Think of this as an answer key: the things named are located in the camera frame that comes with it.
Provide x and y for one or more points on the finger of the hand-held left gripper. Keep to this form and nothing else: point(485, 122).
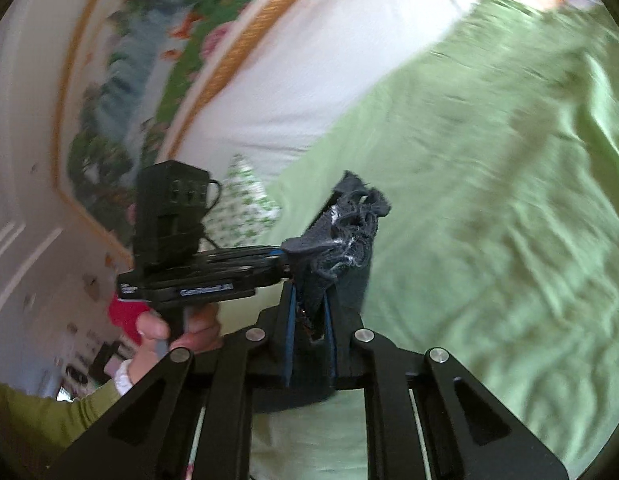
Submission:
point(239, 253)
point(244, 269)

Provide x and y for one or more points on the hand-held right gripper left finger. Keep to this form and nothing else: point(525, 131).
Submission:
point(290, 340)

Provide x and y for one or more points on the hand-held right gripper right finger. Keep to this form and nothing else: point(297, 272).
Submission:
point(330, 340)

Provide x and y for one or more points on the dark grey pants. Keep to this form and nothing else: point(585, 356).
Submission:
point(339, 255)

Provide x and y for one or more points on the person's left forearm green sleeve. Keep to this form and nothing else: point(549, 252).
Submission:
point(44, 420)

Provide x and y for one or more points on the person's left hand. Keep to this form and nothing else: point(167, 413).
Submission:
point(202, 330)

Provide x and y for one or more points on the white green floral pillow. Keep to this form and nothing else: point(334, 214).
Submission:
point(242, 205)

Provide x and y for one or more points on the red cloth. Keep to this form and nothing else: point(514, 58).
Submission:
point(123, 317)

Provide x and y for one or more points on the green bed sheet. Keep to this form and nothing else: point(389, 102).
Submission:
point(489, 220)

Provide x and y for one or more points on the gold framed landscape wall picture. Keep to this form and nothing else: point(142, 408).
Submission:
point(139, 95)

